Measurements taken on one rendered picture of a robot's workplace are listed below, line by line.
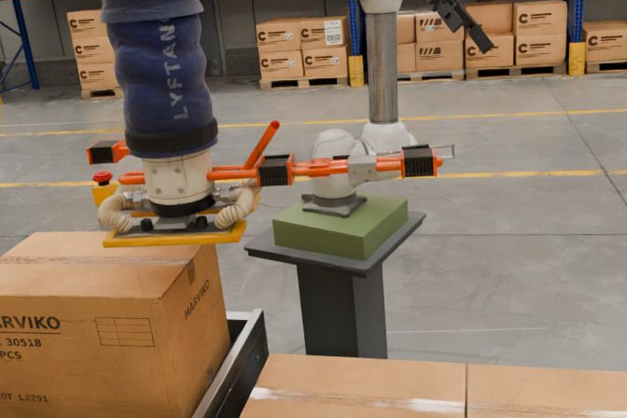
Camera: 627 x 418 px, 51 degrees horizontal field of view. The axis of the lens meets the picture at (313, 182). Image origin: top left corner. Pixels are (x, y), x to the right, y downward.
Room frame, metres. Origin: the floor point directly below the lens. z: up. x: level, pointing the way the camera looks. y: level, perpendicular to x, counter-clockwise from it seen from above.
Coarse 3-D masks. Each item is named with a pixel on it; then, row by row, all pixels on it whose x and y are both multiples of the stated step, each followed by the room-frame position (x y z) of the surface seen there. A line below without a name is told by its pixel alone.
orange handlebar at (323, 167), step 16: (320, 160) 1.55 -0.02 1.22; (336, 160) 1.56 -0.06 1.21; (384, 160) 1.54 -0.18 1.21; (128, 176) 1.59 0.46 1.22; (144, 176) 1.58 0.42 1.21; (208, 176) 1.55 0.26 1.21; (224, 176) 1.55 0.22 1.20; (240, 176) 1.54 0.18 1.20; (256, 176) 1.54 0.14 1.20; (320, 176) 1.52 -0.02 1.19
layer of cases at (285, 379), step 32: (256, 384) 1.61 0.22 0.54; (288, 384) 1.60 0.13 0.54; (320, 384) 1.59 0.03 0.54; (352, 384) 1.57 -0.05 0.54; (384, 384) 1.56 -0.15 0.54; (416, 384) 1.54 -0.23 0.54; (448, 384) 1.53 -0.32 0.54; (480, 384) 1.52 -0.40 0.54; (512, 384) 1.50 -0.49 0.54; (544, 384) 1.49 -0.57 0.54; (576, 384) 1.48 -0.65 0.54; (608, 384) 1.47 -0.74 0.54; (256, 416) 1.47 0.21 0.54; (288, 416) 1.46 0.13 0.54; (320, 416) 1.45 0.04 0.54; (352, 416) 1.44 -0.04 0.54; (384, 416) 1.43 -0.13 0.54; (416, 416) 1.41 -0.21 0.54; (448, 416) 1.40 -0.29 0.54; (480, 416) 1.39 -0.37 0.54; (512, 416) 1.38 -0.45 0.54; (544, 416) 1.37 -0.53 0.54; (576, 416) 1.36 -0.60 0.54; (608, 416) 1.35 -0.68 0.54
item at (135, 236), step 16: (144, 224) 1.50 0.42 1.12; (192, 224) 1.52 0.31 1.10; (208, 224) 1.51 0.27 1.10; (240, 224) 1.50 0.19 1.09; (112, 240) 1.48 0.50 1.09; (128, 240) 1.47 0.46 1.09; (144, 240) 1.46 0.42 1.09; (160, 240) 1.45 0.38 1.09; (176, 240) 1.45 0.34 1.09; (192, 240) 1.44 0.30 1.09; (208, 240) 1.44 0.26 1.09; (224, 240) 1.43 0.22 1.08
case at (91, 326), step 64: (64, 256) 1.74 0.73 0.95; (128, 256) 1.70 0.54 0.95; (192, 256) 1.66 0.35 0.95; (0, 320) 1.54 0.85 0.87; (64, 320) 1.50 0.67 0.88; (128, 320) 1.46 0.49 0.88; (192, 320) 1.59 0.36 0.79; (0, 384) 1.55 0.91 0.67; (64, 384) 1.51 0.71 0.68; (128, 384) 1.47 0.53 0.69; (192, 384) 1.52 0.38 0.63
